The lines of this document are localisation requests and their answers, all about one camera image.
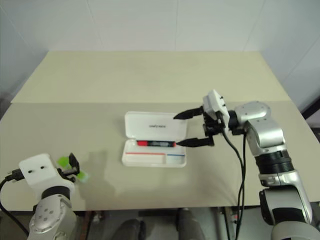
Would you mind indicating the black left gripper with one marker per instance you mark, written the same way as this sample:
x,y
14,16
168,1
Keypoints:
x,y
66,173

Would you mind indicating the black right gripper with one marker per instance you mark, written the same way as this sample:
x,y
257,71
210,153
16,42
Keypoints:
x,y
212,126

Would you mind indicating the green marker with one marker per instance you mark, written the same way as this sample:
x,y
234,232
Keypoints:
x,y
62,162

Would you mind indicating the red marker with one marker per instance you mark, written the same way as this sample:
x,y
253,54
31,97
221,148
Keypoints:
x,y
155,143

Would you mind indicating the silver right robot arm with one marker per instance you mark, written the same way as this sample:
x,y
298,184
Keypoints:
x,y
267,130

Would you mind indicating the white pencil case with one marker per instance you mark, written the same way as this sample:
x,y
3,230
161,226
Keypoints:
x,y
152,140

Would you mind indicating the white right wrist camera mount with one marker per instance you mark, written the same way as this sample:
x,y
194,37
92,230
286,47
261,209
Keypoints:
x,y
215,105

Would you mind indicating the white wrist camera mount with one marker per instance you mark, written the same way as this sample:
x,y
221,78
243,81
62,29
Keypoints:
x,y
215,105
40,170

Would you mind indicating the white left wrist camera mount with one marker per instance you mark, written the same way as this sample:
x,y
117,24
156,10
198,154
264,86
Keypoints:
x,y
40,170

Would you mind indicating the grey metal post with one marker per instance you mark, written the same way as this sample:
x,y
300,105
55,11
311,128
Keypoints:
x,y
221,223

